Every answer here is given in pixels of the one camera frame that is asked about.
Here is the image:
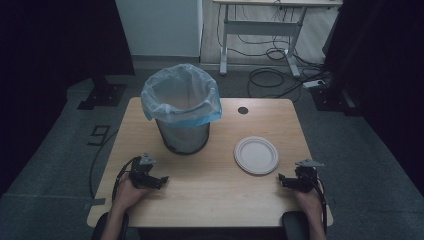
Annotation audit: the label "black floor cables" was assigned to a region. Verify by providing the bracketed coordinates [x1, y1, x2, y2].
[216, 3, 331, 100]

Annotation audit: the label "blue plastic trash bag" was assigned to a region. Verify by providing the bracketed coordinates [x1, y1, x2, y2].
[140, 63, 223, 129]

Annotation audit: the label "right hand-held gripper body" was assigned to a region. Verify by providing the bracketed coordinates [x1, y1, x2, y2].
[293, 158, 325, 194]

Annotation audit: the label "white cabinet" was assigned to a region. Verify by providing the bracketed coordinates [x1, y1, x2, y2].
[114, 0, 204, 58]

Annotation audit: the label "white power strip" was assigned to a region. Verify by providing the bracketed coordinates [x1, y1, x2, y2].
[302, 79, 326, 90]

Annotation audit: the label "white desk frame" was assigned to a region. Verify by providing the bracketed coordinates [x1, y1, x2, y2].
[212, 0, 344, 78]

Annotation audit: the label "thin black floor cable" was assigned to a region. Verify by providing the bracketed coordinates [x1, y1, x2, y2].
[88, 129, 120, 200]

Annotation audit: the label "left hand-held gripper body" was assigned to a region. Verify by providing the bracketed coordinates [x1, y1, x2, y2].
[129, 152, 159, 190]

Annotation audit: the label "metal mesh trash can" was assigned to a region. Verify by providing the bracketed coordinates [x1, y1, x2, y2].
[155, 117, 211, 156]

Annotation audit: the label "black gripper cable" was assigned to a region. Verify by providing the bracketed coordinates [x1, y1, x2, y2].
[309, 173, 329, 235]
[111, 156, 138, 202]

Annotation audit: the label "white paper plate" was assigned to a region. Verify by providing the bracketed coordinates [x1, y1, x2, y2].
[233, 135, 280, 176]

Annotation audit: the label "black stand base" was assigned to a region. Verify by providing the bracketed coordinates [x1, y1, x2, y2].
[76, 75, 128, 111]
[309, 84, 364, 118]

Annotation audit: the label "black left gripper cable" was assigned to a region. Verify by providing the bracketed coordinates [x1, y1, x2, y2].
[111, 156, 138, 202]

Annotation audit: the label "dark curtain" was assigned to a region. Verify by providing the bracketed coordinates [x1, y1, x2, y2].
[0, 0, 136, 198]
[322, 0, 424, 198]

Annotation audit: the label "person's left hand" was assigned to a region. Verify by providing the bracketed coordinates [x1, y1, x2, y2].
[114, 172, 152, 212]

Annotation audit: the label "grey floor tape strip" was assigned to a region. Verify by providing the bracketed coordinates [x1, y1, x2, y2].
[82, 197, 107, 211]

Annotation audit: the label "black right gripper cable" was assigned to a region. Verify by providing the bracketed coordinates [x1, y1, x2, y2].
[309, 173, 329, 235]

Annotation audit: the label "person's right hand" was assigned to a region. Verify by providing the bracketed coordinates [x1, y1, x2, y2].
[293, 186, 325, 214]

